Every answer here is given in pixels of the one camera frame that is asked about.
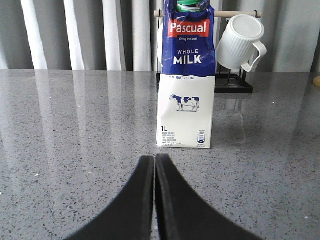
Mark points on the white ribbed mug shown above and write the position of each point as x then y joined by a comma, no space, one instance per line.
240,46

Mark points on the wooden mug tree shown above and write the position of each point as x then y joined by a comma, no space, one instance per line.
316,81

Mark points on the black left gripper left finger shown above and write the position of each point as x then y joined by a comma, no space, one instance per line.
129,215

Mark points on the Pascual whole milk carton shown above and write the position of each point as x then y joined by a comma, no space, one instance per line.
188,75

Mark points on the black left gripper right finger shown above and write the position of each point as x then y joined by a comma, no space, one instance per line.
183,215

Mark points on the black wire mug rack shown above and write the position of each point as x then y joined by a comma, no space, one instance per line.
226,83

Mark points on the white smooth smiley mug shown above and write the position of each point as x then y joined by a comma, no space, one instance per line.
159,39

